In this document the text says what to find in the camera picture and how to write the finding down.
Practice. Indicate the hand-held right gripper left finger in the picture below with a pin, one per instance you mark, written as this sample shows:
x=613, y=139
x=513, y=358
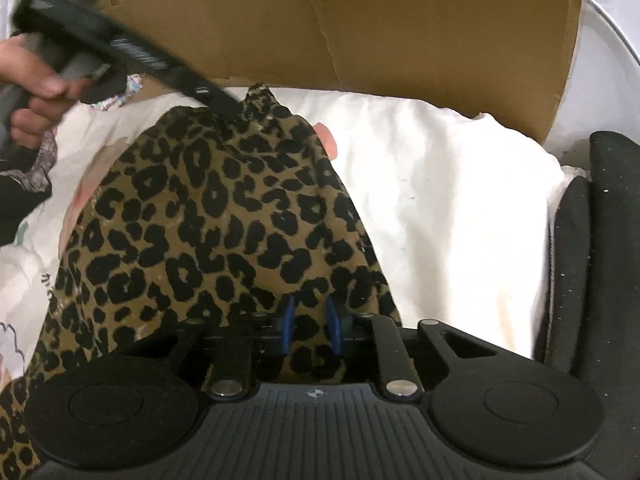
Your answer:
x=287, y=326

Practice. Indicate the person's left hand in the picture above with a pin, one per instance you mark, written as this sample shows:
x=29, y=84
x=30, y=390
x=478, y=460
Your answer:
x=37, y=77

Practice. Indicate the flat cardboard sheet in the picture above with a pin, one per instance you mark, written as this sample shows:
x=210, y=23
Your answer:
x=400, y=35

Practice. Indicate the black garment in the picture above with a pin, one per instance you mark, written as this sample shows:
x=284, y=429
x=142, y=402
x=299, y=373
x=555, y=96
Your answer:
x=15, y=200

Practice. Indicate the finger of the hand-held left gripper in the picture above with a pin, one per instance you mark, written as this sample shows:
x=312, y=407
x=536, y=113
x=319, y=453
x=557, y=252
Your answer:
x=210, y=95

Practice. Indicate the black suitcase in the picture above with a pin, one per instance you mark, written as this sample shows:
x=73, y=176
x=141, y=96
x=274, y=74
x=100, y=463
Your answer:
x=610, y=260

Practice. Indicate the floral printed cloth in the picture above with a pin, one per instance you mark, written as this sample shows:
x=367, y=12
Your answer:
x=42, y=165

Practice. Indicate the leopard print skirt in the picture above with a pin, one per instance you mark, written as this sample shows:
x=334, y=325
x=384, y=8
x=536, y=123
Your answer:
x=200, y=210

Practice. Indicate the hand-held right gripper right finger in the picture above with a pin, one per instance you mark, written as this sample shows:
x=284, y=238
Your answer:
x=333, y=331

